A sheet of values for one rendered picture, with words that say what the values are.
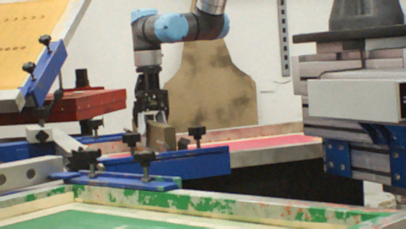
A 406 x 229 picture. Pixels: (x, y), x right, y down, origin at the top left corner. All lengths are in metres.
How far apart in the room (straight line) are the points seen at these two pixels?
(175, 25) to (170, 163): 0.36
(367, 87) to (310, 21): 3.15
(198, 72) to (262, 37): 0.43
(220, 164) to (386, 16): 0.55
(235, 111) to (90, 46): 0.85
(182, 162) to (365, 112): 0.62
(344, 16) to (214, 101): 2.66
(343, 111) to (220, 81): 2.83
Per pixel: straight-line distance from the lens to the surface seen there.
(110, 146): 2.39
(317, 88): 1.48
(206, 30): 2.06
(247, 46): 4.34
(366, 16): 1.60
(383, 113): 1.32
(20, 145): 2.07
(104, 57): 4.14
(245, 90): 4.29
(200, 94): 4.21
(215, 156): 1.88
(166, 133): 1.95
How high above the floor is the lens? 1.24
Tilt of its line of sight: 5 degrees down
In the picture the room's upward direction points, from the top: 5 degrees counter-clockwise
